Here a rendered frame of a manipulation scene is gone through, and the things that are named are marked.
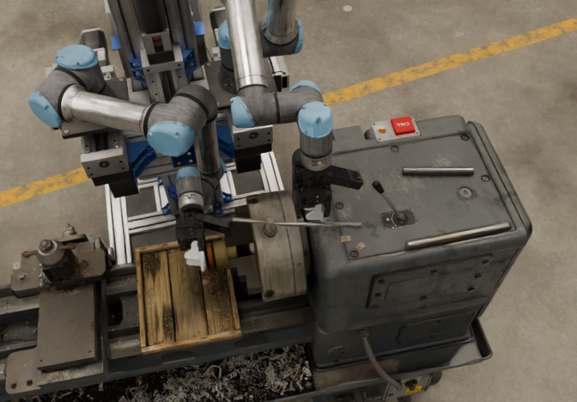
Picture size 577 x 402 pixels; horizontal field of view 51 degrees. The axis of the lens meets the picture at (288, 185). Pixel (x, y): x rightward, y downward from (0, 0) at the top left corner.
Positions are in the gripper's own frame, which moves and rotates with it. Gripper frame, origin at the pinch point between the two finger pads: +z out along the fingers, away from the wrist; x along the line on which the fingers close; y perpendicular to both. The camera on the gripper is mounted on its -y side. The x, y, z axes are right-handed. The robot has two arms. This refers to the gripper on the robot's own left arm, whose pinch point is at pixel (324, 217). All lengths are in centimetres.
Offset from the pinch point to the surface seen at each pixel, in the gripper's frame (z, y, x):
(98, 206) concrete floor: 109, 90, -133
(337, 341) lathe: 57, -4, 2
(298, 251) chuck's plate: 11.1, 7.4, 0.3
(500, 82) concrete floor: 99, -150, -175
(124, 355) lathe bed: 46, 62, 0
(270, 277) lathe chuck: 16.7, 16.1, 3.2
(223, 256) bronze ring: 18.5, 27.7, -8.7
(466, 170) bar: 1.3, -43.4, -10.0
